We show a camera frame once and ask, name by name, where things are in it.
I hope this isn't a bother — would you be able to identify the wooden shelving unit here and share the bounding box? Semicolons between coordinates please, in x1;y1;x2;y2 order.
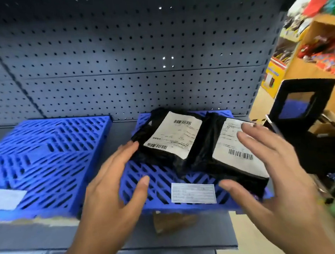
241;11;335;142

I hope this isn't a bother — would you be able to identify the pile of red snack packets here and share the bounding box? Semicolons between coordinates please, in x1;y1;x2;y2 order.
295;35;335;78

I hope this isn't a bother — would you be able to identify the yellow blue display carton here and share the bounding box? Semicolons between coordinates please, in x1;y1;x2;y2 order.
259;58;290;100

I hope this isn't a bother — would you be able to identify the blue plastic pallet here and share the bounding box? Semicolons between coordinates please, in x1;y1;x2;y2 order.
0;113;119;223
113;103;275;223

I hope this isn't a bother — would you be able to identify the person's right forearm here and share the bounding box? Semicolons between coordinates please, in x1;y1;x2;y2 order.
275;221;335;254

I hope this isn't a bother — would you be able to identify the person's right hand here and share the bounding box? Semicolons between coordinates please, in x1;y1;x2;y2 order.
213;117;331;253

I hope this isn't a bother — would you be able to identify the white paper label card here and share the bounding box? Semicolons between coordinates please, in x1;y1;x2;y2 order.
169;179;217;208
0;186;29;212

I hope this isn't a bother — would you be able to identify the black mailer bag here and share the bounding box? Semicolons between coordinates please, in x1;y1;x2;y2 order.
129;104;211;179
184;108;272;205

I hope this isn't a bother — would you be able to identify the flat cardboard piece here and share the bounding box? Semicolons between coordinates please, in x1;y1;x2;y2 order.
308;108;335;138

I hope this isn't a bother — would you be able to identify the person's left hand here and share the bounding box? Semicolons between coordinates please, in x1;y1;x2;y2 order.
69;139;157;254

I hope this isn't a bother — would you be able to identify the grey metal shelving unit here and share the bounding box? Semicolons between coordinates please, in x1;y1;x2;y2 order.
0;0;311;254

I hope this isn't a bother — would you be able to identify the brown cardboard box white label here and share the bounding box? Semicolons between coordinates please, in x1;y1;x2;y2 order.
152;208;200;235

